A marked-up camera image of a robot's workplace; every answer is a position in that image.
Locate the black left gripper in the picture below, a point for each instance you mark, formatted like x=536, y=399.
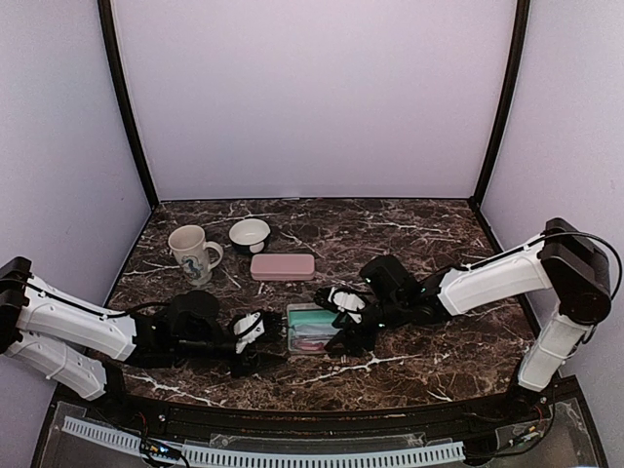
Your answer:
x=247, y=367

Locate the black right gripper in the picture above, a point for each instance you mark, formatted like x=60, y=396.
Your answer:
x=349, y=335

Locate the grey case teal lining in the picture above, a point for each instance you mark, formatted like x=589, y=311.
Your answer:
x=306, y=314

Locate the clear pink sunglasses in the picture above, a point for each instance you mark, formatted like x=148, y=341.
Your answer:
x=309, y=340

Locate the pink glasses case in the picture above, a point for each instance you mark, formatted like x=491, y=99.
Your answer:
x=283, y=267

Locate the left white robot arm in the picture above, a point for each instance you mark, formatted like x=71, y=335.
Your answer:
x=80, y=345

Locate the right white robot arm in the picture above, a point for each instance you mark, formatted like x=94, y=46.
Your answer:
x=573, y=264

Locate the white bowl dark exterior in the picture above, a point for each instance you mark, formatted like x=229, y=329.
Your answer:
x=250, y=236

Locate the beige ceramic mug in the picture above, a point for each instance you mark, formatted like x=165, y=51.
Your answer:
x=196, y=256

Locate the small circuit board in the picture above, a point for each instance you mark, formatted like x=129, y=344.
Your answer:
x=153, y=448

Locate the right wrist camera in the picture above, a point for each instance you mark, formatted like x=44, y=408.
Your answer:
x=344, y=302

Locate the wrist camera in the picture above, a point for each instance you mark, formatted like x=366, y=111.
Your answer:
x=260, y=325
x=344, y=302

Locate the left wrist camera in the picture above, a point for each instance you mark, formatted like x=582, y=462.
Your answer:
x=260, y=325

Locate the black front table rail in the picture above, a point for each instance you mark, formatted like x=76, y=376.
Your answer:
x=176, y=421

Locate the white slotted cable duct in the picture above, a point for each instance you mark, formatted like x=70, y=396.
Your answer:
x=197, y=455

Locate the black frame right post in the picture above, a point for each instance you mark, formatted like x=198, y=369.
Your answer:
x=508, y=87

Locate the black frame post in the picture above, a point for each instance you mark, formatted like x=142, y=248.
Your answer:
x=508, y=87
x=121, y=91

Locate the black frame left post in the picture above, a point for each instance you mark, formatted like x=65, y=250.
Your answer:
x=121, y=91

